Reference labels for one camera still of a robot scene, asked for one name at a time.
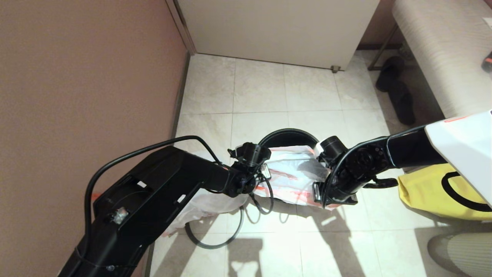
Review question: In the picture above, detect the white bin liner bag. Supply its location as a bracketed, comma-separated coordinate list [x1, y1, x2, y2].
[254, 145, 343, 210]

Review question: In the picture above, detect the used white drawstring trash bag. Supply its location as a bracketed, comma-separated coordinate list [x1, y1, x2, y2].
[91, 188, 249, 237]

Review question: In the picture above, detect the dark bin retaining ring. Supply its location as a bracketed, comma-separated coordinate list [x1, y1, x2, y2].
[184, 206, 245, 250]

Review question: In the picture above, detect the black round trash bin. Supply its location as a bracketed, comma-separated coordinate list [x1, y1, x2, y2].
[258, 128, 319, 149]

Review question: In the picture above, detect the yellow fabric bag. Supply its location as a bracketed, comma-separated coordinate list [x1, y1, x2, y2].
[398, 163, 492, 222]

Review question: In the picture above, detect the black slipper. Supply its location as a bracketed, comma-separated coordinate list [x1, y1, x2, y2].
[375, 56, 405, 93]
[386, 83, 416, 126]

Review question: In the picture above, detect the metal bench leg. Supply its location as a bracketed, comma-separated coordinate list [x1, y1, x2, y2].
[367, 25, 402, 72]

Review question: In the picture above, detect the white door panel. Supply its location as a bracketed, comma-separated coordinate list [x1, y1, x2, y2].
[175, 0, 381, 72]

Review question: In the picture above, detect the wood-grain bench top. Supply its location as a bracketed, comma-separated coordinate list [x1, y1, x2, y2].
[391, 0, 492, 119]

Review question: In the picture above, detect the white pleated round stool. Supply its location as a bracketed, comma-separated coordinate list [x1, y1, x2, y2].
[427, 232, 492, 277]

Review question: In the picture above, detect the black left gripper cable loop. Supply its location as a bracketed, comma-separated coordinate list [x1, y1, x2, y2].
[248, 173, 274, 215]

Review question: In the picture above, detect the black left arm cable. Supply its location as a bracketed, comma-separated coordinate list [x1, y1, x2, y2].
[84, 135, 224, 247]

